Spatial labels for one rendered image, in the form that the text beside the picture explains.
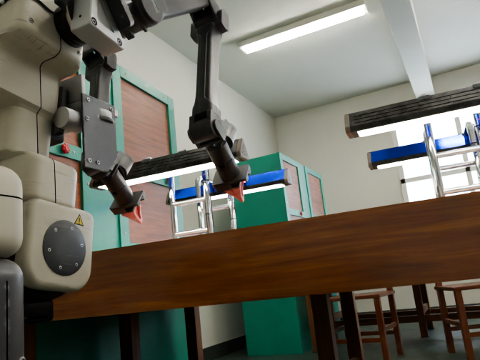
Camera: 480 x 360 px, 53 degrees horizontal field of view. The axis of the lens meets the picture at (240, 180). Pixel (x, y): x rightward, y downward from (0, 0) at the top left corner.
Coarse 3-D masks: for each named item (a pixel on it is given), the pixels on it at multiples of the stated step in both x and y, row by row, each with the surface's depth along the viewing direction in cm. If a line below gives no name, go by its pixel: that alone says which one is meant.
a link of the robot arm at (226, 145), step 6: (216, 144) 124; (222, 144) 124; (228, 144) 129; (210, 150) 124; (216, 150) 123; (222, 150) 123; (228, 150) 125; (210, 156) 126; (216, 156) 124; (222, 156) 124; (228, 156) 125; (216, 162) 125; (222, 162) 125
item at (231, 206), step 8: (200, 176) 215; (200, 184) 212; (200, 192) 211; (232, 200) 204; (200, 208) 209; (216, 208) 206; (224, 208) 205; (232, 208) 203; (200, 216) 208; (232, 216) 203; (200, 224) 208; (232, 224) 202
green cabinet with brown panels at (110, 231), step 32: (128, 96) 250; (160, 96) 280; (128, 128) 244; (160, 128) 276; (64, 160) 196; (96, 192) 211; (160, 192) 263; (96, 224) 207; (128, 224) 227; (160, 224) 257
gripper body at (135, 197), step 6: (126, 186) 144; (114, 192) 144; (120, 192) 143; (126, 192) 144; (132, 192) 147; (138, 192) 148; (114, 198) 145; (120, 198) 144; (126, 198) 145; (132, 198) 146; (138, 198) 146; (114, 204) 148; (120, 204) 146; (126, 204) 145; (132, 204) 144; (138, 204) 144
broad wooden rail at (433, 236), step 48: (192, 240) 128; (240, 240) 123; (288, 240) 118; (336, 240) 113; (384, 240) 109; (432, 240) 106; (96, 288) 137; (144, 288) 131; (192, 288) 125; (240, 288) 120; (288, 288) 116; (336, 288) 112
